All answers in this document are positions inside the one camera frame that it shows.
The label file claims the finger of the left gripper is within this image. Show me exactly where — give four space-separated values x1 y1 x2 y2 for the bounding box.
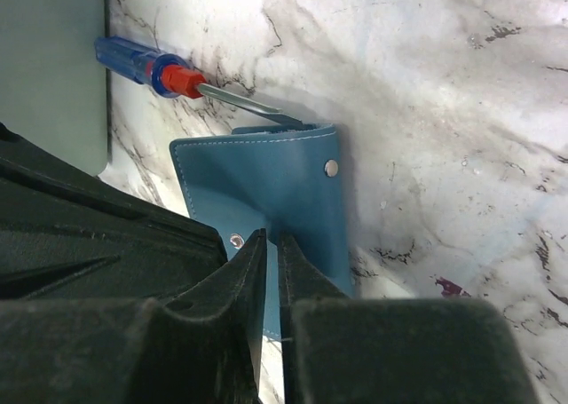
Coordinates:
1 129 227 299

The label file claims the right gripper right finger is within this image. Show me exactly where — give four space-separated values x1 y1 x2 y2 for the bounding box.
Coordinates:
278 234 538 403

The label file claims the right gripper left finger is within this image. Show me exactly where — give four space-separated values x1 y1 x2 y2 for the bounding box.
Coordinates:
1 229 266 403

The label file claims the clear plastic storage bin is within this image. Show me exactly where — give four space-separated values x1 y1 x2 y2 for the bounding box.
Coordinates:
1 0 108 176

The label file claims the blue red screwdriver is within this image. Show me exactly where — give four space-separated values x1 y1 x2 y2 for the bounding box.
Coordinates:
94 36 306 130

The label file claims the teal leather card holder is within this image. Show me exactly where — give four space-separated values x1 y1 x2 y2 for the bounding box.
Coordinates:
170 124 352 340

